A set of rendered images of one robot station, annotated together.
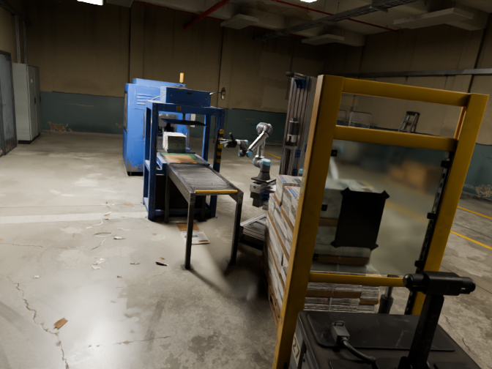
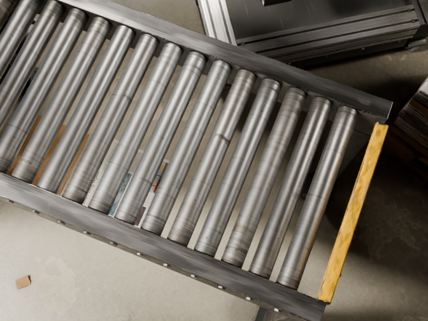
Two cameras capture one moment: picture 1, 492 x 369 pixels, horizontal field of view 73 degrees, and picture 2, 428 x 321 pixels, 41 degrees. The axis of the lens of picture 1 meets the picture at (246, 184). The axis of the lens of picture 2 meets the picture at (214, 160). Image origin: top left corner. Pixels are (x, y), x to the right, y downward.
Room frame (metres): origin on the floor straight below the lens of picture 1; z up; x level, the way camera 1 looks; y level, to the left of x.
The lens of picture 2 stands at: (3.14, 0.69, 2.04)
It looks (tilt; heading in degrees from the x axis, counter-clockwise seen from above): 73 degrees down; 316
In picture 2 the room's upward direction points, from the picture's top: 1 degrees clockwise
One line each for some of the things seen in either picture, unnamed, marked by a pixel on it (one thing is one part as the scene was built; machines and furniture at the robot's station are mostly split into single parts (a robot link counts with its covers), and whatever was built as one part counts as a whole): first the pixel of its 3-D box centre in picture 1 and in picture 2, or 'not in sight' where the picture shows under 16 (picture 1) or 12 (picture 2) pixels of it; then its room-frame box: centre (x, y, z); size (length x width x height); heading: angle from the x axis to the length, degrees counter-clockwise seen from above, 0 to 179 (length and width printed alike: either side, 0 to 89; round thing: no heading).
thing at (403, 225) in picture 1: (378, 211); not in sight; (1.50, -0.63, 1.28); 0.57 x 0.01 x 0.65; 96
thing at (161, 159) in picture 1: (181, 161); not in sight; (4.65, 0.96, 0.75); 0.70 x 0.65 x 0.10; 24
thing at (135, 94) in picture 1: (157, 121); not in sight; (7.15, 2.04, 1.04); 1.51 x 1.30 x 2.07; 24
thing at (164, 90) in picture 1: (184, 97); not in sight; (4.65, 0.96, 1.65); 0.60 x 0.45 x 0.20; 114
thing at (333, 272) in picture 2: (217, 191); (354, 209); (3.12, 0.28, 0.81); 0.43 x 0.03 x 0.02; 114
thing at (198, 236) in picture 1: (195, 236); (123, 182); (3.76, 0.55, 0.01); 0.37 x 0.28 x 0.01; 24
